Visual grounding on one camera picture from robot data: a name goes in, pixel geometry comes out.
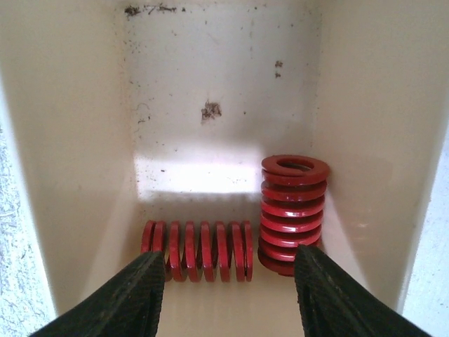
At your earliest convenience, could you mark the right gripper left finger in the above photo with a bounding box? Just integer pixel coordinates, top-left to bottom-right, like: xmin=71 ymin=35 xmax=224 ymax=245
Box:
xmin=32 ymin=252 xmax=165 ymax=336

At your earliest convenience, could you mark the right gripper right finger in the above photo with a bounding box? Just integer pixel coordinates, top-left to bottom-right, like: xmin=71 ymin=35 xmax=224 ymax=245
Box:
xmin=294 ymin=245 xmax=428 ymax=336

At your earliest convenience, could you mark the large red spring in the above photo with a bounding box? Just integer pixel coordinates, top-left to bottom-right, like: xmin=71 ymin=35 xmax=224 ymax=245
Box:
xmin=257 ymin=154 xmax=330 ymax=277
xmin=140 ymin=220 xmax=254 ymax=283

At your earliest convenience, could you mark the white spring tray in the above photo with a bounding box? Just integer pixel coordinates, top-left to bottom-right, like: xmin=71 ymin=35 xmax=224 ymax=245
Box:
xmin=1 ymin=1 xmax=448 ymax=318

